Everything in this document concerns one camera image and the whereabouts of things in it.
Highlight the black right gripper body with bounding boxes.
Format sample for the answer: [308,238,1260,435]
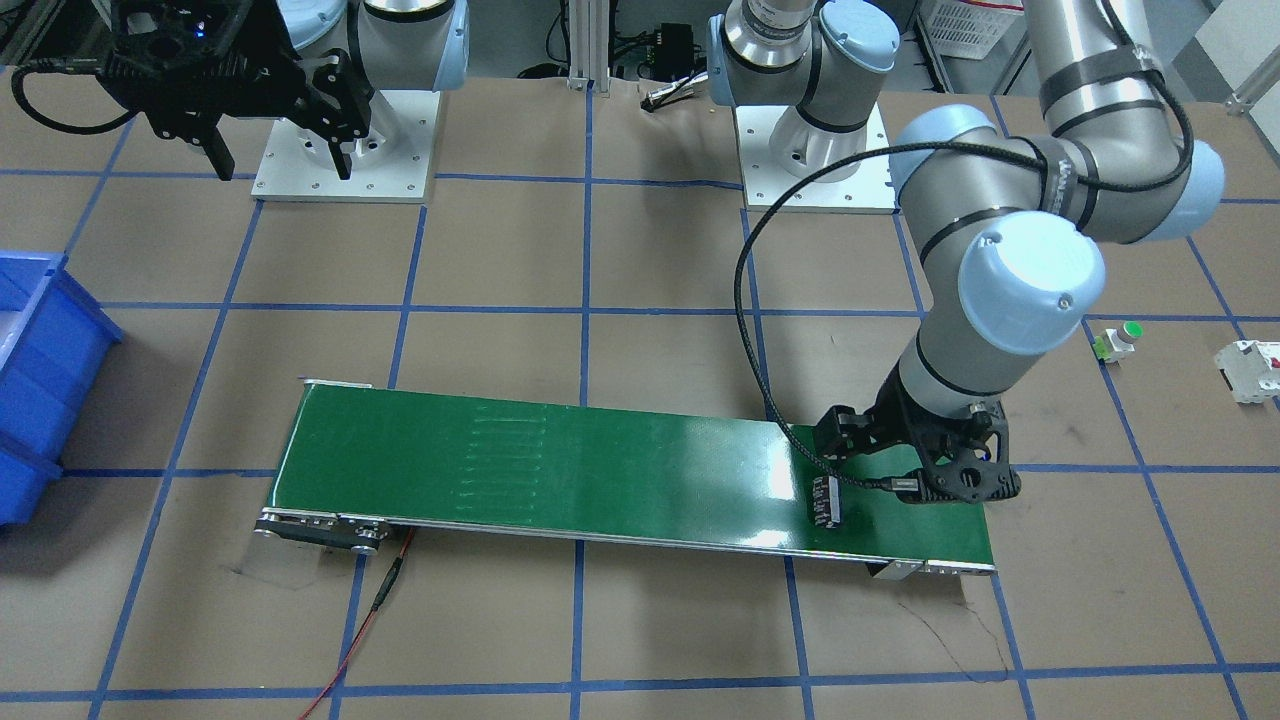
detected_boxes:
[95,1,310,122]

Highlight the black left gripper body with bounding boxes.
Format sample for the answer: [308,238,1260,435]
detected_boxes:
[813,370,1021,503]

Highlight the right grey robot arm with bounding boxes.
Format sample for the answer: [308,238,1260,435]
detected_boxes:
[93,1,468,181]

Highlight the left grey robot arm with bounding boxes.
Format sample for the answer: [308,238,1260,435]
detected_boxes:
[708,1,1225,524]

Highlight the green push button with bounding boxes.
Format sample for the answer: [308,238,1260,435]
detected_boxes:
[1092,320,1144,364]

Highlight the blue plastic bin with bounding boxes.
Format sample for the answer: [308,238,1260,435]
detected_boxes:
[1,250,123,525]

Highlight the red white circuit breaker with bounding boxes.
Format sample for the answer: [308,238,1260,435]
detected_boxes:
[1213,340,1279,404]

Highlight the green conveyor belt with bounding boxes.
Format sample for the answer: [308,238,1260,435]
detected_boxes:
[255,380,996,579]

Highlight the thin black wire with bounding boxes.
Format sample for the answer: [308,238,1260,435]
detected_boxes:
[900,598,1011,683]

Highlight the aluminium frame post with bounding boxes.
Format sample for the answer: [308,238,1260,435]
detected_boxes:
[567,0,613,96]

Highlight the red black conveyor cable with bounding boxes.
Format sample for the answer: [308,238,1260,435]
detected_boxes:
[298,528,417,720]

